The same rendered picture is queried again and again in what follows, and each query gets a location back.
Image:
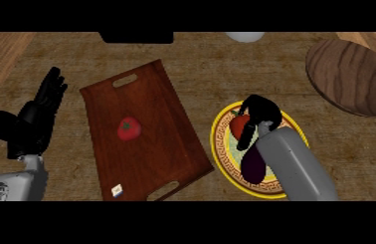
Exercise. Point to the pale wooden block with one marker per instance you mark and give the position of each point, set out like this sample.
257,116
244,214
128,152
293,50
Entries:
362,39

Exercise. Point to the black box-shaped appliance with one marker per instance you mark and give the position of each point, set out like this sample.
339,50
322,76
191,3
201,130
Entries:
138,37

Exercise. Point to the white rounded object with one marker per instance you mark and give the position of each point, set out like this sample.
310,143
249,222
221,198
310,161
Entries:
246,36

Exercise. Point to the red tomato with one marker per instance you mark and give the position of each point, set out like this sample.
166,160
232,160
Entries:
129,128

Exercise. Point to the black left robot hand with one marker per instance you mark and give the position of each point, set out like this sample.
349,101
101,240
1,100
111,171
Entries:
35,122

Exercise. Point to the pale wooden panel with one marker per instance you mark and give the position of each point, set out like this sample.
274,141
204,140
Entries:
13,52

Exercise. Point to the red bell pepper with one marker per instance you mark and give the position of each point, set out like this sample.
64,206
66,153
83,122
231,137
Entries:
240,125

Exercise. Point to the dark purple eggplant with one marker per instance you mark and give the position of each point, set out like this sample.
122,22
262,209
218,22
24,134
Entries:
254,165

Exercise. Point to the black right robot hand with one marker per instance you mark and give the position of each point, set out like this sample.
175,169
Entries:
265,110

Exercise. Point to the brown wooden cutting board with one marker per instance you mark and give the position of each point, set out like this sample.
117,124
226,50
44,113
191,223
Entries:
142,131

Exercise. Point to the small white tag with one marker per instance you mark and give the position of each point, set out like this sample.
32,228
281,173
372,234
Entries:
117,190

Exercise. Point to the yellow patterned plate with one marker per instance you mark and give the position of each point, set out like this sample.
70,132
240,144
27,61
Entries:
231,151

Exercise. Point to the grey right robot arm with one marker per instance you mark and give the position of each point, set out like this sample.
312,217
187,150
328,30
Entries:
294,165

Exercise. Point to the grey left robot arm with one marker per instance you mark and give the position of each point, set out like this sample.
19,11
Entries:
23,181

